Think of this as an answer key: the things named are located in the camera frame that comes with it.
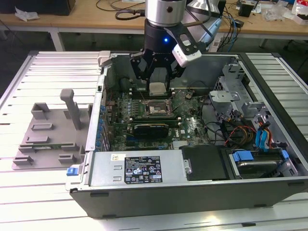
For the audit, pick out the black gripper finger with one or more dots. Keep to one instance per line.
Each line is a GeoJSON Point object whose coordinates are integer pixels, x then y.
{"type": "Point", "coordinates": [168, 79]}
{"type": "Point", "coordinates": [136, 69]}

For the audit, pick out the silver square CPU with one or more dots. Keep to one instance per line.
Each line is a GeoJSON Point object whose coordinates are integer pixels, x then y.
{"type": "Point", "coordinates": [157, 89]}

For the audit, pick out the thin metal locking lever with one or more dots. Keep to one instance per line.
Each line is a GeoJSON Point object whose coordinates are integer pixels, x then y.
{"type": "Point", "coordinates": [139, 91]}

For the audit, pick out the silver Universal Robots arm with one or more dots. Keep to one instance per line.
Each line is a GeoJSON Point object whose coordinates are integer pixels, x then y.
{"type": "Point", "coordinates": [163, 12]}

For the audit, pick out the CPU socket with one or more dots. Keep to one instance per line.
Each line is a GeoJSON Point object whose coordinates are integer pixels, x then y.
{"type": "Point", "coordinates": [156, 109]}

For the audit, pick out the coin battery holder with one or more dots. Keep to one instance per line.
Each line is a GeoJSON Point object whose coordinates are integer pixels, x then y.
{"type": "Point", "coordinates": [189, 95]}

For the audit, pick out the grey case latch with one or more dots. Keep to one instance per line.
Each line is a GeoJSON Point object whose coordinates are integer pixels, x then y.
{"type": "Point", "coordinates": [104, 57]}

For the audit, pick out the green motherboard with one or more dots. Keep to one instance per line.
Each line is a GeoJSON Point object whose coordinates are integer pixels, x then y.
{"type": "Point", "coordinates": [190, 125]}

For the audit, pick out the black graphics card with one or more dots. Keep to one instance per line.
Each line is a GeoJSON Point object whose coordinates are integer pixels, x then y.
{"type": "Point", "coordinates": [150, 131]}

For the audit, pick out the white labelled box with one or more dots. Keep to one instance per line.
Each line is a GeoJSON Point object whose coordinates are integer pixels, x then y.
{"type": "Point", "coordinates": [215, 44]}

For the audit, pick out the small silver chipset heatsink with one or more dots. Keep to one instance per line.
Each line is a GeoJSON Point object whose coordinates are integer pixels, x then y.
{"type": "Point", "coordinates": [180, 145]}

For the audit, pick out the wooden desk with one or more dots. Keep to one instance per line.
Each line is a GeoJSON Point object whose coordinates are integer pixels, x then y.
{"type": "Point", "coordinates": [84, 19]}

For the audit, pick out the small black device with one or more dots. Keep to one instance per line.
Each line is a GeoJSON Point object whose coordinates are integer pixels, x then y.
{"type": "Point", "coordinates": [239, 22]}

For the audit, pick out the black plastic shroud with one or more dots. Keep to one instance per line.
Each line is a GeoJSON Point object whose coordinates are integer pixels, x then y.
{"type": "Point", "coordinates": [204, 163]}

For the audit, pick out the small black box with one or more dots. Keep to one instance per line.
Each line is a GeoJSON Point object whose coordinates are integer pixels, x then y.
{"type": "Point", "coordinates": [246, 10]}

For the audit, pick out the grey plastic parts rack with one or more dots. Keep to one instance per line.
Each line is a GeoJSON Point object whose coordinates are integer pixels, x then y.
{"type": "Point", "coordinates": [60, 134]}

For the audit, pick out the silver power supply unit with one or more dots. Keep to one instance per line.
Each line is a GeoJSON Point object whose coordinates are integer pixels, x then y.
{"type": "Point", "coordinates": [106, 168]}

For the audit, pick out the large black box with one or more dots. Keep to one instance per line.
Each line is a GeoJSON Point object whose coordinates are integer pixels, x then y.
{"type": "Point", "coordinates": [36, 6]}

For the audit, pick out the blue case latch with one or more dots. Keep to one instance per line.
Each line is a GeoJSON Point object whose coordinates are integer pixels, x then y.
{"type": "Point", "coordinates": [72, 171]}

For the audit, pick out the open black PC case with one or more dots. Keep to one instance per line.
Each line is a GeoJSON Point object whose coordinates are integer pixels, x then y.
{"type": "Point", "coordinates": [168, 199]}

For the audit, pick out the hard disk in blue carrier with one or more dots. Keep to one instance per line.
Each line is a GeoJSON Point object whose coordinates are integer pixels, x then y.
{"type": "Point", "coordinates": [255, 166]}

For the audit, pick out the crumpled white paper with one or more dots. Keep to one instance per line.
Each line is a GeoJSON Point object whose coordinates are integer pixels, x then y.
{"type": "Point", "coordinates": [26, 14]}

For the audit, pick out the clear plastic bags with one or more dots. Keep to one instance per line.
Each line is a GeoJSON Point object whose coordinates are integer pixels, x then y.
{"type": "Point", "coordinates": [276, 12]}

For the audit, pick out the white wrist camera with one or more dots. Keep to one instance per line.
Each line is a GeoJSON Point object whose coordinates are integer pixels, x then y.
{"type": "Point", "coordinates": [186, 56]}

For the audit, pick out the silver metal drive bracket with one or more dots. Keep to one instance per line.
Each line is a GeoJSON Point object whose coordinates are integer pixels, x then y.
{"type": "Point", "coordinates": [223, 96]}

